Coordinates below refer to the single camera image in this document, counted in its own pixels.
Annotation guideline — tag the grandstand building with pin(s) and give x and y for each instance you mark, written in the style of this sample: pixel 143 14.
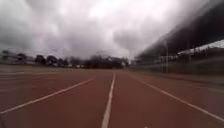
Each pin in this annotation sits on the grandstand building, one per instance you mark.
pixel 193 43

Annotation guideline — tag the fence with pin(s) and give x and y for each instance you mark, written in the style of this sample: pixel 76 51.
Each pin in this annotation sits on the fence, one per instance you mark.
pixel 186 66

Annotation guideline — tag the red running track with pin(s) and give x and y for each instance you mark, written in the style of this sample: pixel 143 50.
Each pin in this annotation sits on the red running track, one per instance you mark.
pixel 136 106

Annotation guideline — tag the green grass field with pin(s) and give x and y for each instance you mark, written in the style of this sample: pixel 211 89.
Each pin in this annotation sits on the green grass field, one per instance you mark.
pixel 36 69

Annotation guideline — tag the row of trees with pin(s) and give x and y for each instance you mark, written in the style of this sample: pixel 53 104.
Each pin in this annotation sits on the row of trees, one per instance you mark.
pixel 100 62

